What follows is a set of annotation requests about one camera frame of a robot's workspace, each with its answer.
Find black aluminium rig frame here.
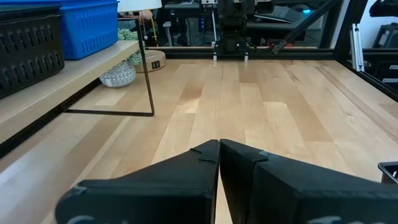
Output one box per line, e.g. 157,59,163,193
146,0,398,103

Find black equipment box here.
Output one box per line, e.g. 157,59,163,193
371,21,398,50

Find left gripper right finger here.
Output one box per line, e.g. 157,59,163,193
219,138,398,224

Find blue plastic perforated basket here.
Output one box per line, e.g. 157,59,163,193
0,0,119,7
58,3,120,61

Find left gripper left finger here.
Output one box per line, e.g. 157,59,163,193
55,139,221,224

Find silver aluminium extrusion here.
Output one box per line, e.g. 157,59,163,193
349,23,365,72

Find succulent in patterned white pot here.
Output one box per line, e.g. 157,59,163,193
99,27,147,88

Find wooden shelf black metal legs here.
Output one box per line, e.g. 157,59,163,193
0,17,156,159

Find round wooden lamp base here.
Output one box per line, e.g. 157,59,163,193
135,49,167,74

